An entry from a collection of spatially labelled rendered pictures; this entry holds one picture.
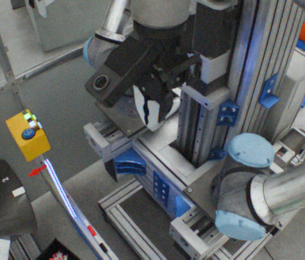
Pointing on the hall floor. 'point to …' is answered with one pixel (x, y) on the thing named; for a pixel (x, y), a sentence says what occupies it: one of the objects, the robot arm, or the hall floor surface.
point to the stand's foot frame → (17, 252)
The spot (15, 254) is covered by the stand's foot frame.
